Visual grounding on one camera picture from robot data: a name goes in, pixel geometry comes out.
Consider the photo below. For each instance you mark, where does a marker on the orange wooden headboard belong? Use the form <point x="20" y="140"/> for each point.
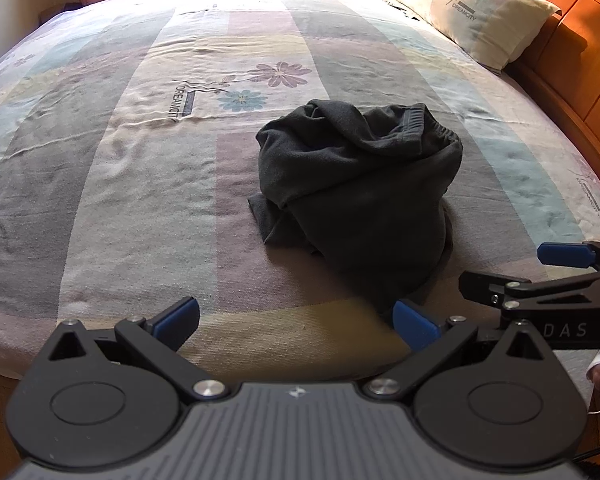
<point x="560" y="70"/>

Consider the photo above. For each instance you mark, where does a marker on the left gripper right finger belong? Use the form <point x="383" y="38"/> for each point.
<point x="435" y="345"/>

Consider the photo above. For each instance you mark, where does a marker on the pastel patchwork bed sheet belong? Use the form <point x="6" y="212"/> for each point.
<point x="128" y="154"/>

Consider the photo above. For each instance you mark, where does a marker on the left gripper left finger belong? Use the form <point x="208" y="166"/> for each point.
<point x="152" y="344"/>

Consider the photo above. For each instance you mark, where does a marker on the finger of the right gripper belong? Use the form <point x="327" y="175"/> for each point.
<point x="495" y="290"/>
<point x="574" y="255"/>

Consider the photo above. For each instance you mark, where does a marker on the dark grey trousers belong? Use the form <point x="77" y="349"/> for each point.
<point x="362" y="190"/>

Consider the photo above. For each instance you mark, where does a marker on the cream printed pillow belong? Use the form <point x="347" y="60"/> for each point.
<point x="493" y="32"/>

